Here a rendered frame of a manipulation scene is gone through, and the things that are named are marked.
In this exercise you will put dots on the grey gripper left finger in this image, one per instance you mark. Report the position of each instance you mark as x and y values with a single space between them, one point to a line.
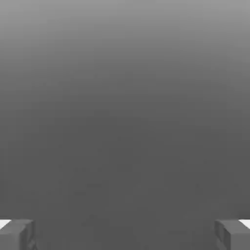
13 235

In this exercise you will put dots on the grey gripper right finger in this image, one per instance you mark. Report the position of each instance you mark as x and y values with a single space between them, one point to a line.
234 235

